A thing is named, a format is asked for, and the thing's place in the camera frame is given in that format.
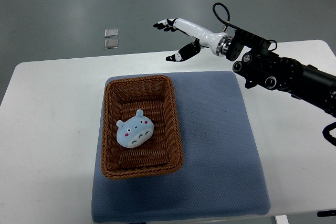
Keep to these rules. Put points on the blue plush toy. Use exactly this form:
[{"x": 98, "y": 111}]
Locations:
[{"x": 135, "y": 131}]

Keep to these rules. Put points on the brown wicker basket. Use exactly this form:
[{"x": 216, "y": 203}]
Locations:
[{"x": 152, "y": 152}]

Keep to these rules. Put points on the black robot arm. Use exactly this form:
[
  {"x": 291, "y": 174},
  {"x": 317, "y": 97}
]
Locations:
[{"x": 261, "y": 66}]

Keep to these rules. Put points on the upper metal floor plate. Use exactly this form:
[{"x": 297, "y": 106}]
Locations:
[{"x": 111, "y": 32}]

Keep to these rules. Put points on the blue grey cloth mat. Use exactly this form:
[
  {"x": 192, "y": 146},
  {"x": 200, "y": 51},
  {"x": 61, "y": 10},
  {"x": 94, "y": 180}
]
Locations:
[{"x": 221, "y": 174}]

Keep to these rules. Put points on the black object under table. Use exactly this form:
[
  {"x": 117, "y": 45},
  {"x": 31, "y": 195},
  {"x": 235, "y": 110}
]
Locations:
[{"x": 328, "y": 213}]

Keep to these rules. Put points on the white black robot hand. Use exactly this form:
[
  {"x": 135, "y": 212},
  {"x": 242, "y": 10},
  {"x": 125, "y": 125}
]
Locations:
[{"x": 194, "y": 33}]

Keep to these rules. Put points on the white table leg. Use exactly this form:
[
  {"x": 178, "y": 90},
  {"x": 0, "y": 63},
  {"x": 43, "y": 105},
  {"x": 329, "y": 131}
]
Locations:
[{"x": 282, "y": 219}]

